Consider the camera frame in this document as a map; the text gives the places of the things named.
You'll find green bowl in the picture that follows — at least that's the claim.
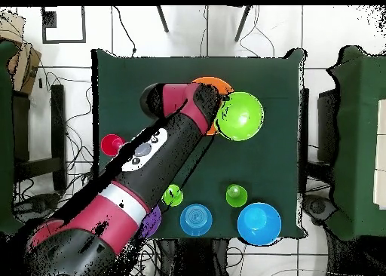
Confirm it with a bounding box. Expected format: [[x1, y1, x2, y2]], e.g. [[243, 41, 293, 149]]
[[214, 91, 265, 142]]

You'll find orange bowl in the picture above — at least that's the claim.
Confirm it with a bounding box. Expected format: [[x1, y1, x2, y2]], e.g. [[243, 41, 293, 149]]
[[191, 76, 235, 136]]

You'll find large blue bowl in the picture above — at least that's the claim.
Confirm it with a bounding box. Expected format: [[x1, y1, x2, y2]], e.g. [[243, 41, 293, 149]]
[[237, 202, 283, 247]]

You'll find stepped green cup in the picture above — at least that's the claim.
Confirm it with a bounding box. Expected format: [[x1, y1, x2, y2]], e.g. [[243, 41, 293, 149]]
[[161, 183, 184, 207]]

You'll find plain green cup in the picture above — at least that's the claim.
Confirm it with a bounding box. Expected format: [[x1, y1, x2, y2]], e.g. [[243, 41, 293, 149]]
[[225, 184, 249, 208]]

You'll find small blue bowl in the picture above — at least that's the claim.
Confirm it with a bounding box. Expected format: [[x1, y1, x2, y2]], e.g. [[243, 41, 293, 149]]
[[179, 204, 213, 238]]

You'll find dark green table cloth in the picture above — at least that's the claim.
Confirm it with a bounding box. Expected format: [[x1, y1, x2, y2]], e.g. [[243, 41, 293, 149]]
[[91, 48, 307, 241]]

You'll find red cup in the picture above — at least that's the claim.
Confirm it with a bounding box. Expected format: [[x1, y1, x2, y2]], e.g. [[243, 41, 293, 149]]
[[100, 133, 126, 158]]

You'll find purple bowl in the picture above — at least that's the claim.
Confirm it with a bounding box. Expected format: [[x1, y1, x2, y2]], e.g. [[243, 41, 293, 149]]
[[139, 204, 163, 239]]

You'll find black tripod leg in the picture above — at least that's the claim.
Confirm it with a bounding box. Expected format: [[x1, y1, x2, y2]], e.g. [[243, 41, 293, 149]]
[[234, 5, 252, 42], [155, 5, 170, 33]]

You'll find green cloth covered side table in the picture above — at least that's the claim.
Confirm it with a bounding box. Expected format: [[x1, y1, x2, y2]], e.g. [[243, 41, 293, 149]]
[[326, 44, 386, 242], [0, 40, 29, 238]]

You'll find grey base with knob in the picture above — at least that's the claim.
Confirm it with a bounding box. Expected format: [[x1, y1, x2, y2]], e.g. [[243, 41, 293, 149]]
[[16, 192, 61, 221]]

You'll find cardboard box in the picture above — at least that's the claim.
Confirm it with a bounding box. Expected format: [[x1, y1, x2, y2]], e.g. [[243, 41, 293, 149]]
[[0, 11, 42, 96]]

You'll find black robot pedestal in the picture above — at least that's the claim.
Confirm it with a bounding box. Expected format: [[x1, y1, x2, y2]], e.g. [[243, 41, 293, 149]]
[[159, 238, 230, 276]]

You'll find black cable with plug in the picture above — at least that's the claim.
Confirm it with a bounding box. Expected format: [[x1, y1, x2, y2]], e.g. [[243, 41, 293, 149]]
[[112, 5, 137, 56]]

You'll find black stand frame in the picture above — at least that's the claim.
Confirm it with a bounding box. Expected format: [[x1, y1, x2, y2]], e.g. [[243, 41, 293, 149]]
[[11, 84, 68, 192], [298, 87, 339, 195]]

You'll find tangle of black cables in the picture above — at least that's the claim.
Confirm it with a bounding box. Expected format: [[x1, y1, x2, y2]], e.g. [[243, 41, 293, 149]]
[[11, 72, 100, 216]]

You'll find black square floor frame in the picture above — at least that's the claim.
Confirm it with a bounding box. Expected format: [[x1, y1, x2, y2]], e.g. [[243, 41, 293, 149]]
[[41, 5, 87, 44]]

